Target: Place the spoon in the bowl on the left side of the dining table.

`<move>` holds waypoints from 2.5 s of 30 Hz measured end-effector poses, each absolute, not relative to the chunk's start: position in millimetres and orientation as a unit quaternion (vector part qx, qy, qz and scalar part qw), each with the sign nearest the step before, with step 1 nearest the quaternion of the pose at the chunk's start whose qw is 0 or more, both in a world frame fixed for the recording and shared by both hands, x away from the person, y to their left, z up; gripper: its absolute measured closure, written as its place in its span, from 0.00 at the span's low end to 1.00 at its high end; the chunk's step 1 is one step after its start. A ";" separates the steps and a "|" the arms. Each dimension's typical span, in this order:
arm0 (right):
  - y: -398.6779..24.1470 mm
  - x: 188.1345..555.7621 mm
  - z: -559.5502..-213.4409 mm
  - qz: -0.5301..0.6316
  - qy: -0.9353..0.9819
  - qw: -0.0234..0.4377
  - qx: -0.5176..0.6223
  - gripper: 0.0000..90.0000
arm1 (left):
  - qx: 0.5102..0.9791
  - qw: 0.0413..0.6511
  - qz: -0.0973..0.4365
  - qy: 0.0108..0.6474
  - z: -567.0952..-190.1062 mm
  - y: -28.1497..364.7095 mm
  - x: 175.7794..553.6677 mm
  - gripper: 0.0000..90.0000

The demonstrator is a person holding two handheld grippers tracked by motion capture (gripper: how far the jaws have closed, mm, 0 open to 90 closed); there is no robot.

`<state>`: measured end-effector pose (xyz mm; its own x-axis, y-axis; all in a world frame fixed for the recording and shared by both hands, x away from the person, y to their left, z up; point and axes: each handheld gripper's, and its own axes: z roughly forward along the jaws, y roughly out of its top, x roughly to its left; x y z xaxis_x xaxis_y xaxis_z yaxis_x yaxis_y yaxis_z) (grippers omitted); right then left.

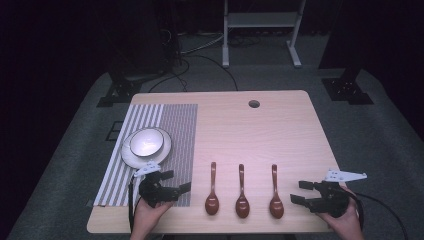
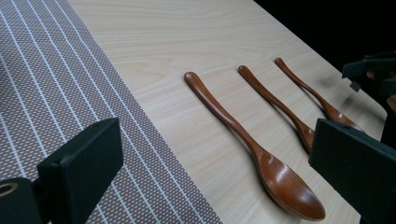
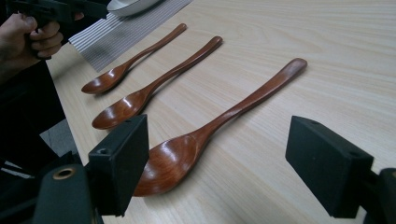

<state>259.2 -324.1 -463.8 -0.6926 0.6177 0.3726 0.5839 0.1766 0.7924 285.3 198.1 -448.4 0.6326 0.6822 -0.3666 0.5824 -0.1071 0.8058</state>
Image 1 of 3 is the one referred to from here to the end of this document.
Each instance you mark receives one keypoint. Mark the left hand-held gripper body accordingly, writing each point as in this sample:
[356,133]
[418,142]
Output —
[154,192]

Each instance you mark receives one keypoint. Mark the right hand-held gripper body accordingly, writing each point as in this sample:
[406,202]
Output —
[330,201]

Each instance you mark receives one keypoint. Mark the person's left hand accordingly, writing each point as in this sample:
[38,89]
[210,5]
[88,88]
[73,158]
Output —
[146,215]

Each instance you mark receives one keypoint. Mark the person's right hand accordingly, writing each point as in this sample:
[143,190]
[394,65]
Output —
[346,225]

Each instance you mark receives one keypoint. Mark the brown spoon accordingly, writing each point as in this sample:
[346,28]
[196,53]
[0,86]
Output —
[276,206]
[242,206]
[212,203]

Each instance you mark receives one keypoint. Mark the white plate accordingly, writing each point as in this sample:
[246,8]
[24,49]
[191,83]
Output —
[133,159]

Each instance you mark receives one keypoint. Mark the white bowl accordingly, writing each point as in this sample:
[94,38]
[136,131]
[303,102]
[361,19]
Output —
[146,142]

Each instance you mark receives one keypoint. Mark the grey striped placemat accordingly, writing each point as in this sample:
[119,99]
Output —
[180,133]

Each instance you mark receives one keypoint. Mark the black stand with square base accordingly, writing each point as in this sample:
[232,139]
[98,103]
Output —
[348,90]

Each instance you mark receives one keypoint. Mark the white metal stand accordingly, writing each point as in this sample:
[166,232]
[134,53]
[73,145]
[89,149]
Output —
[263,19]

